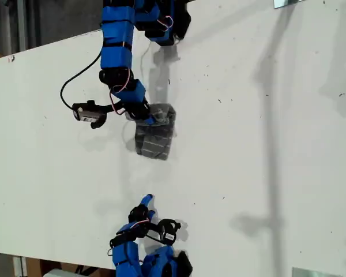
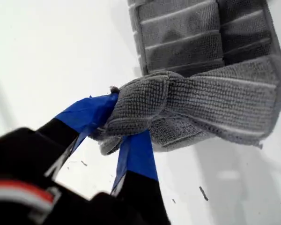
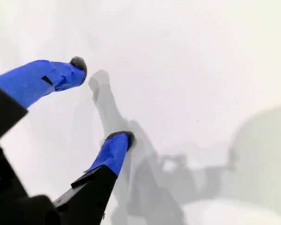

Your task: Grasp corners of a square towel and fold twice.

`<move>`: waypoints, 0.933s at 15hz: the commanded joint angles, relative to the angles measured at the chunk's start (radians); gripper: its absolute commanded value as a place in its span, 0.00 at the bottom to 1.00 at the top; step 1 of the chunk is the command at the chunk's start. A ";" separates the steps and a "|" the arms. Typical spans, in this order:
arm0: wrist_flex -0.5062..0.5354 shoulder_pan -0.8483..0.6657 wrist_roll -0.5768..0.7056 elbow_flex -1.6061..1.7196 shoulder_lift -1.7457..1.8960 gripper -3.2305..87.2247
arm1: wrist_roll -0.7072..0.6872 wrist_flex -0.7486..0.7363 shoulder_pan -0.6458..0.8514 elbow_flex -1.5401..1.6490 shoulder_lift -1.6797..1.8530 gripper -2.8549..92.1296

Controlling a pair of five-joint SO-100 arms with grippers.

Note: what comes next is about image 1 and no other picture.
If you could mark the grey white-striped square towel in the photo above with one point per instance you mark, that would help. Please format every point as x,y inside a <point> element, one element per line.
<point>155,141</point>

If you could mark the white plastic container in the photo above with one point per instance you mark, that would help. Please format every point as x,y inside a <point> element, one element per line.
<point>60,273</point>

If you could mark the white table leg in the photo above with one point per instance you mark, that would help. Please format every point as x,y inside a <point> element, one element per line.
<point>18,267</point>

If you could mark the grey metal upright beam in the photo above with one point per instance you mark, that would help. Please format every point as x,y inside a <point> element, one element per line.
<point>21,26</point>

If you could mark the camera black stalk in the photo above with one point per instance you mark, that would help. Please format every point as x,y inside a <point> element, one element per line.
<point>152,237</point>
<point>112,107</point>

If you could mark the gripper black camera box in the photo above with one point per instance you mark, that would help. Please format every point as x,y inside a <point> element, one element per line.
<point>168,238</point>
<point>88,115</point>

